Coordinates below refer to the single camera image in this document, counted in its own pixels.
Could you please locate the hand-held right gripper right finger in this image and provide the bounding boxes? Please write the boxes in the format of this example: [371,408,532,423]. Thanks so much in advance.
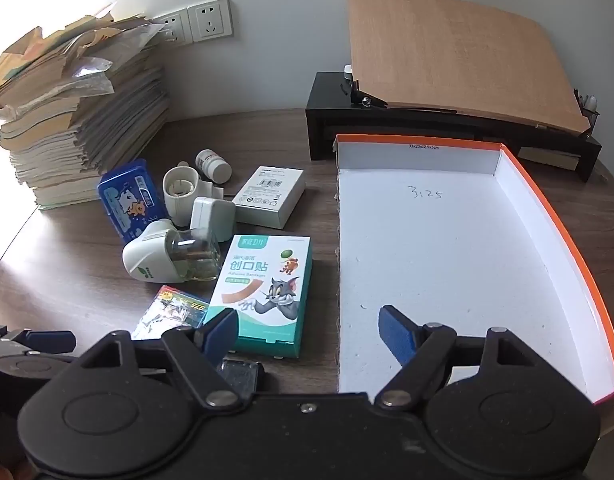
[374,304,538,409]

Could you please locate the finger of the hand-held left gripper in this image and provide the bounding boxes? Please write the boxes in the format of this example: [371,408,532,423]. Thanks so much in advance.
[0,325,78,361]

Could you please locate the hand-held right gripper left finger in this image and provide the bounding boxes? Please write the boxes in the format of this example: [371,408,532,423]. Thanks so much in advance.
[77,307,252,409]

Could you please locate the colourful card packet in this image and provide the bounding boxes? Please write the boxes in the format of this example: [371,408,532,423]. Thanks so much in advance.
[131,285,210,342]

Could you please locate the white and orange carton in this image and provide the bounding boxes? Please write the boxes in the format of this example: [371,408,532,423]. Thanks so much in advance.
[333,133,614,406]

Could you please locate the blue plastic floss box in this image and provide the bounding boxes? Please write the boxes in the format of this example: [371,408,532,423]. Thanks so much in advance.
[97,159,162,245]

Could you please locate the white pill bottle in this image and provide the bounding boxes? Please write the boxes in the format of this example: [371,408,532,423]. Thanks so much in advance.
[195,148,232,184]

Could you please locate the small clear plastic case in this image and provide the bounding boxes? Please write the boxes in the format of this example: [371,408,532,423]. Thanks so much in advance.
[219,358,264,396]

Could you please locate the green white bandage box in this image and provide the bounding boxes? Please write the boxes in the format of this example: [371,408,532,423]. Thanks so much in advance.
[203,235,312,359]

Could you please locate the white plug adapter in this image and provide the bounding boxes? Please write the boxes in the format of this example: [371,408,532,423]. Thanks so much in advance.
[189,196,236,241]

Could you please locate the white open cylinder heater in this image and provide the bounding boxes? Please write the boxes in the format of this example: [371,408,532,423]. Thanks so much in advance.
[162,161,210,226]

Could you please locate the small white cardboard box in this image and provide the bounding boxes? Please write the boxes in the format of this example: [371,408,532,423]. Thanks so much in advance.
[232,166,306,228]

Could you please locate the stack of books and papers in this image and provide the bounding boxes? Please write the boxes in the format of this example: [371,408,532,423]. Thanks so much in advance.
[0,2,170,211]

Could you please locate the black desk riser stand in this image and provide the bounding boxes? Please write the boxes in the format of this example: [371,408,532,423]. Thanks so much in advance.
[305,71,602,182]

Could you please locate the black desk holder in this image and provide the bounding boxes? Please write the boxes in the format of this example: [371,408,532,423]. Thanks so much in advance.
[572,89,602,140]

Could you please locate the tilted wooden board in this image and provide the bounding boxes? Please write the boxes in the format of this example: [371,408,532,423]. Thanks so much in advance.
[347,0,595,136]

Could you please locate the black board bracket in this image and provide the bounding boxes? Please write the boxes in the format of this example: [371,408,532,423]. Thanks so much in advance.
[352,80,388,109]

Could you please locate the white wall socket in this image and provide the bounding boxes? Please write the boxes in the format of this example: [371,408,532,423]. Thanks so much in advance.
[187,0,234,43]
[149,10,192,46]

